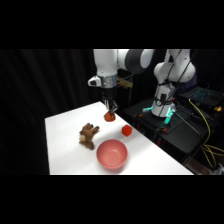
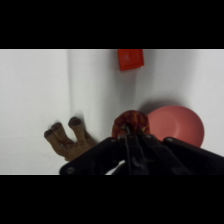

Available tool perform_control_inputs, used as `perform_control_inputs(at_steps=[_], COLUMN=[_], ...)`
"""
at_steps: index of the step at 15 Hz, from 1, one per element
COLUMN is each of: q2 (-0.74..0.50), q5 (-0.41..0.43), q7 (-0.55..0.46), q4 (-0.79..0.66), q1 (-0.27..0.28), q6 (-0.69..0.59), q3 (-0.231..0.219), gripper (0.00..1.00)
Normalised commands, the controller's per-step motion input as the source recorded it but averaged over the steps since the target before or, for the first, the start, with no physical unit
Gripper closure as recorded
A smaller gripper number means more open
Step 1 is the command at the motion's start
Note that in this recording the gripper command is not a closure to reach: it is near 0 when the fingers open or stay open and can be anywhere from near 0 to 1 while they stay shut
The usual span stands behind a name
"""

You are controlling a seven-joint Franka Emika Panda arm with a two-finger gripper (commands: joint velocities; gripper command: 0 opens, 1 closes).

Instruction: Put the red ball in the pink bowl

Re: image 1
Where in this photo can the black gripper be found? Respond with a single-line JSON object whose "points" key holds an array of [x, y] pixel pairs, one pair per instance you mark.
{"points": [[108, 94]]}

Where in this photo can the red ball with orange spots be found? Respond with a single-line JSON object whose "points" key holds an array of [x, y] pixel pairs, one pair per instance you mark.
{"points": [[109, 117]]}

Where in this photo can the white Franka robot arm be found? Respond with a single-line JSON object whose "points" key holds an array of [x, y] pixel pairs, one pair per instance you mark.
{"points": [[133, 63]]}

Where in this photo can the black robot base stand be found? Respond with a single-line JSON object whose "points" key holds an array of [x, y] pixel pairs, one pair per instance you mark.
{"points": [[180, 133]]}

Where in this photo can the pink bowl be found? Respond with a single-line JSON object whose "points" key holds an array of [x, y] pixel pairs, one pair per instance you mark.
{"points": [[111, 155]]}

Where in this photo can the tan wooden piece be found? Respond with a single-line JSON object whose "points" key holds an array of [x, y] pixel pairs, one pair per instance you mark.
{"points": [[126, 83]]}

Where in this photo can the red cube block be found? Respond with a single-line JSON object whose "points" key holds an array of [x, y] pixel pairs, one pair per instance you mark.
{"points": [[127, 130]]}

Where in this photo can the brown plush animal toy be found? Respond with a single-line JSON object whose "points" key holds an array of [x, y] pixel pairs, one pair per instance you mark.
{"points": [[88, 135]]}

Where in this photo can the black curtain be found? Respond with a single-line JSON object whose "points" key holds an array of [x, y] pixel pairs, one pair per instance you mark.
{"points": [[40, 86]]}

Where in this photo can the black laptop computer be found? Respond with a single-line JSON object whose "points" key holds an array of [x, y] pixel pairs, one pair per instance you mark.
{"points": [[203, 95]]}

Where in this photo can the small yellow object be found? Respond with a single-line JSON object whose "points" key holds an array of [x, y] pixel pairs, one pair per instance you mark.
{"points": [[218, 108]]}

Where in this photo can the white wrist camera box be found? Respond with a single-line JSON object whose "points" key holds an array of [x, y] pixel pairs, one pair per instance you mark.
{"points": [[94, 81]]}

